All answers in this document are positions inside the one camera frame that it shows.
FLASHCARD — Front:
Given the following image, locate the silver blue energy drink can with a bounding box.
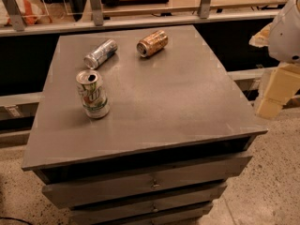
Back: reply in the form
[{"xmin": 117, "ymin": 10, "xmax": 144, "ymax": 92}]
[{"xmin": 83, "ymin": 38, "xmax": 118, "ymax": 69}]

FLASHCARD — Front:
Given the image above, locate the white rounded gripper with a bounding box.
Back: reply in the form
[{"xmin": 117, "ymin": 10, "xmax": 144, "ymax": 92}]
[{"xmin": 249, "ymin": 0, "xmax": 300, "ymax": 119}]

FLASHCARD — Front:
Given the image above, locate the grey drawer cabinet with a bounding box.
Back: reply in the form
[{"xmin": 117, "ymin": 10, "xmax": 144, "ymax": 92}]
[{"xmin": 21, "ymin": 24, "xmax": 269, "ymax": 225}]

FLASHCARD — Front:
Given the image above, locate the grey middle drawer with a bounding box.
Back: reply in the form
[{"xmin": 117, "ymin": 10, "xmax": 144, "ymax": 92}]
[{"xmin": 71, "ymin": 180, "xmax": 227, "ymax": 225}]

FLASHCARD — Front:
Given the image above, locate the grey top drawer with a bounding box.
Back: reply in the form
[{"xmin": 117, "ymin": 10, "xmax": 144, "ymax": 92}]
[{"xmin": 42, "ymin": 152, "xmax": 251, "ymax": 208}]

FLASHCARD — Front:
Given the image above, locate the green white 7up can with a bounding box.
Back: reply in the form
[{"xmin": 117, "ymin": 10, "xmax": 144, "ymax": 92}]
[{"xmin": 76, "ymin": 69, "xmax": 110, "ymax": 119}]

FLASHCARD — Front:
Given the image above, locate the orange white striped cloth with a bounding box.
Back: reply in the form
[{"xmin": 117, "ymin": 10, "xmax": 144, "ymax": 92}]
[{"xmin": 0, "ymin": 0, "xmax": 53, "ymax": 26}]

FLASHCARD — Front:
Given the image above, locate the grey bottom drawer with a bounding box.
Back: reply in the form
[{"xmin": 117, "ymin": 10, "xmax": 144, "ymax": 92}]
[{"xmin": 102, "ymin": 202, "xmax": 215, "ymax": 225}]

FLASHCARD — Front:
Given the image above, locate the grey drawer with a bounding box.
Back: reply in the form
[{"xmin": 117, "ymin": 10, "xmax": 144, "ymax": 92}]
[
  {"xmin": 102, "ymin": 202, "xmax": 215, "ymax": 225},
  {"xmin": 42, "ymin": 152, "xmax": 251, "ymax": 208},
  {"xmin": 71, "ymin": 180, "xmax": 227, "ymax": 225}
]

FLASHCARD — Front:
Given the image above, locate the metal railing with posts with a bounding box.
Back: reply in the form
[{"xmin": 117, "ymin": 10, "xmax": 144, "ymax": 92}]
[{"xmin": 0, "ymin": 0, "xmax": 288, "ymax": 37}]

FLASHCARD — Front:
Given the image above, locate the brown gold soda can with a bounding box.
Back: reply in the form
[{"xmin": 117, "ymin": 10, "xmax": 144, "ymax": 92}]
[{"xmin": 136, "ymin": 30, "xmax": 168, "ymax": 57}]

